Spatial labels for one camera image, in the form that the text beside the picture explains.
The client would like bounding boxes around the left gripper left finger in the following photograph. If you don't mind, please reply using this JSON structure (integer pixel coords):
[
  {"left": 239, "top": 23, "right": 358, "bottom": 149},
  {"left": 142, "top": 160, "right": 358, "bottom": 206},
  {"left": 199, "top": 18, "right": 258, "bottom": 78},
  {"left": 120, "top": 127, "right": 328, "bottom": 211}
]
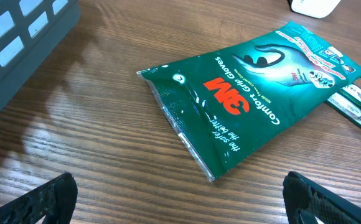
[{"left": 0, "top": 172, "right": 78, "bottom": 224}]

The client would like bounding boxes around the small green white box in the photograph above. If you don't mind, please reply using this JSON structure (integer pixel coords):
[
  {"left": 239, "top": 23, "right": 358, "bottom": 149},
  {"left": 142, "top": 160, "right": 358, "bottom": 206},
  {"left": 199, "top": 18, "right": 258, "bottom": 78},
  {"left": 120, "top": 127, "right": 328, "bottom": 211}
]
[{"left": 326, "top": 84, "right": 361, "bottom": 129}]

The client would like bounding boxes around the green 3M gloves package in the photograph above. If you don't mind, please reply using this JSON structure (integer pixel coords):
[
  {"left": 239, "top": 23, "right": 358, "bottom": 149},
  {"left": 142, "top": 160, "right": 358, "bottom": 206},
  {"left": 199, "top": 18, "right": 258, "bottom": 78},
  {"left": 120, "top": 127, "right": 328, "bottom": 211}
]
[{"left": 138, "top": 22, "right": 361, "bottom": 180}]

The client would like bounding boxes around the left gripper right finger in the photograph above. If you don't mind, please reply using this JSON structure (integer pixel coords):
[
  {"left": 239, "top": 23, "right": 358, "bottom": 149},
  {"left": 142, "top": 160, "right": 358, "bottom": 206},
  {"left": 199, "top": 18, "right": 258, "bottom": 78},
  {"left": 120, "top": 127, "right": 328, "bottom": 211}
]
[{"left": 283, "top": 171, "right": 361, "bottom": 224}]

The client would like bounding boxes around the grey plastic shopping basket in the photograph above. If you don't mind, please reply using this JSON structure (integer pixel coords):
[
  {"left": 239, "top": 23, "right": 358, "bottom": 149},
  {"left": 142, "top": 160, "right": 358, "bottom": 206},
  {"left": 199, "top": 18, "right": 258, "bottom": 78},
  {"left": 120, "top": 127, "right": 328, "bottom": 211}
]
[{"left": 0, "top": 0, "right": 80, "bottom": 111}]

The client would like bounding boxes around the white barcode scanner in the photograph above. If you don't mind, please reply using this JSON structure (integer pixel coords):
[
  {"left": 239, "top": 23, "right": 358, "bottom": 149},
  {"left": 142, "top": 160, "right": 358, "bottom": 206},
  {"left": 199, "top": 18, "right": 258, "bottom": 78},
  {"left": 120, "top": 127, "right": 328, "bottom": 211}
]
[{"left": 288, "top": 0, "right": 340, "bottom": 19}]

